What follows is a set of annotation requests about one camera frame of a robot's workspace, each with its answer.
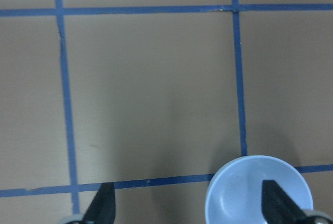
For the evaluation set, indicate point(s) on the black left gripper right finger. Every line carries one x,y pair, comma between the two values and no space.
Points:
278,207

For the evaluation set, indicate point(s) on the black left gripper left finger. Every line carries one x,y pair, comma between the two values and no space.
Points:
103,206

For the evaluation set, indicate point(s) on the blue bowl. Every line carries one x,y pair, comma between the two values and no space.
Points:
234,193

